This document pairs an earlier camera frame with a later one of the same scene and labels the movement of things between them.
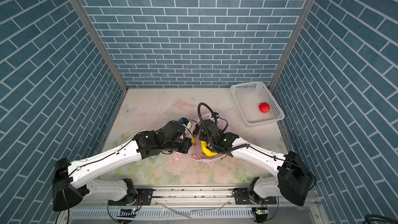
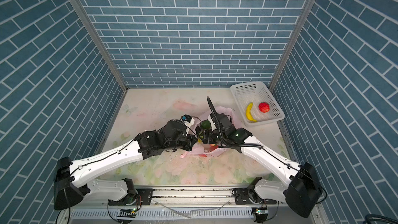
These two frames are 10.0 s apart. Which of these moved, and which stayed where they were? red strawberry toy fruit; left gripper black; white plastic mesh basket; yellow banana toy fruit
Moved: yellow banana toy fruit
Stayed: left gripper black; white plastic mesh basket; red strawberry toy fruit
